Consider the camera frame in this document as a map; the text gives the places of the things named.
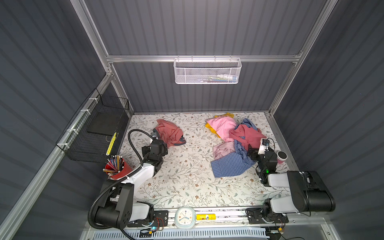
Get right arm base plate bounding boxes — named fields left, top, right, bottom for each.
left=245, top=207, right=289, bottom=225

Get yellow cloth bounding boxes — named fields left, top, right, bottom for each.
left=205, top=116, right=237, bottom=142

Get dark pink shirt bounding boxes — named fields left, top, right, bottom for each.
left=229, top=124, right=267, bottom=151

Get white wire wall basket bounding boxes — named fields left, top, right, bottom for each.
left=173, top=58, right=242, bottom=85

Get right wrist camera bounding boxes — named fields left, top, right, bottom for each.
left=258, top=139, right=270, bottom=155

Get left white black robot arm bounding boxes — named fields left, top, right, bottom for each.
left=88, top=129, right=168, bottom=230

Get floral table mat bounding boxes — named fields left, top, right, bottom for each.
left=119, top=113, right=290, bottom=209

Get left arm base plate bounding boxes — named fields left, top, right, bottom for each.
left=127, top=211, right=169, bottom=228

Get white vent grille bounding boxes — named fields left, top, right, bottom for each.
left=91, top=227, right=269, bottom=240

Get blue checked shirt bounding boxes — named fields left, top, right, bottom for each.
left=211, top=118, right=259, bottom=178

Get red pencil cup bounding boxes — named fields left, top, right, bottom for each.
left=103, top=155, right=133, bottom=180

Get light pink cloth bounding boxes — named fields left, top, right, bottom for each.
left=206, top=116, right=238, bottom=160

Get mint analog clock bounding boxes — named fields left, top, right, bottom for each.
left=174, top=207, right=197, bottom=230

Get yellow spirit level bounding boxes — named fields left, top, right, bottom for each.
left=196, top=214, right=216, bottom=221

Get items in white basket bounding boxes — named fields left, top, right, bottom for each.
left=199, top=75, right=238, bottom=84

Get red grey cloth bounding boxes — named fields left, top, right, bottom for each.
left=153, top=119, right=187, bottom=148

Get yellow ruler in basket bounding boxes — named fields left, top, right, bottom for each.
left=106, top=132, right=118, bottom=156

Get black wire wall basket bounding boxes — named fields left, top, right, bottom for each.
left=57, top=91, right=130, bottom=163

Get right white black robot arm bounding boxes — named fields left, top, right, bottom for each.
left=247, top=148, right=336, bottom=215

